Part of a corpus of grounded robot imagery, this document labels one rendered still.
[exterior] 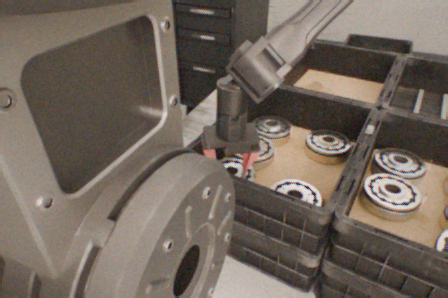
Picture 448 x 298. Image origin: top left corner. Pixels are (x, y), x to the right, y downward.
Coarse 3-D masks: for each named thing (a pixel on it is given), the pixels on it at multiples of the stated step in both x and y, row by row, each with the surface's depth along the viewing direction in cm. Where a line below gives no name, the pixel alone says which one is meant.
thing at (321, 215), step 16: (320, 96) 84; (192, 144) 67; (352, 160) 63; (240, 192) 59; (256, 192) 57; (272, 192) 56; (336, 192) 56; (288, 208) 55; (304, 208) 53; (320, 208) 53
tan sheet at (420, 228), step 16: (368, 176) 75; (432, 176) 75; (432, 192) 71; (352, 208) 67; (432, 208) 67; (384, 224) 64; (400, 224) 64; (416, 224) 64; (432, 224) 64; (416, 240) 61; (432, 240) 61
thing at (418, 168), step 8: (384, 152) 77; (392, 152) 77; (400, 152) 77; (408, 152) 77; (376, 160) 74; (384, 160) 74; (416, 160) 75; (384, 168) 72; (392, 168) 72; (400, 168) 72; (408, 168) 72; (416, 168) 72; (424, 168) 72; (400, 176) 71; (408, 176) 70; (416, 176) 70
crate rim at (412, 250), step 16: (384, 112) 78; (400, 112) 77; (368, 144) 67; (352, 176) 59; (352, 192) 56; (336, 208) 53; (336, 224) 52; (352, 224) 50; (368, 224) 50; (368, 240) 50; (384, 240) 49; (400, 240) 48; (416, 256) 47; (432, 256) 46
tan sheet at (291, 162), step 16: (288, 144) 85; (304, 144) 85; (288, 160) 79; (304, 160) 79; (256, 176) 75; (272, 176) 75; (288, 176) 75; (304, 176) 75; (320, 176) 75; (336, 176) 75; (320, 192) 71
